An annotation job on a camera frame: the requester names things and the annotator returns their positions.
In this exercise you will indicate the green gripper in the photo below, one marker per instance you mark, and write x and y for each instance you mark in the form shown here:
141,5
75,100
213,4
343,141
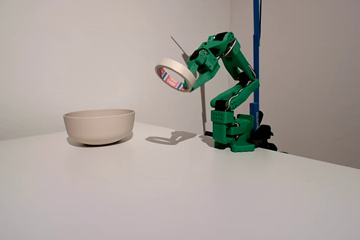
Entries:
200,77

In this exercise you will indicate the black table clamp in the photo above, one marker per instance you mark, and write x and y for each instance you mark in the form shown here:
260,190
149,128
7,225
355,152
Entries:
264,134

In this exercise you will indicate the beige masking tape roll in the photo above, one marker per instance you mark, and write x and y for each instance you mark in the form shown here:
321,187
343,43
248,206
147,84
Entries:
180,67

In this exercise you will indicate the beige bowl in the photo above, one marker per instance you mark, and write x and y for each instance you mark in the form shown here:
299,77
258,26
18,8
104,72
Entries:
98,127

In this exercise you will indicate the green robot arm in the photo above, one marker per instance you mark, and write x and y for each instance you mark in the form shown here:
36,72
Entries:
239,63

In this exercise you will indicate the blue vertical pole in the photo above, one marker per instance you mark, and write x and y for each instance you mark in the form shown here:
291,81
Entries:
256,26

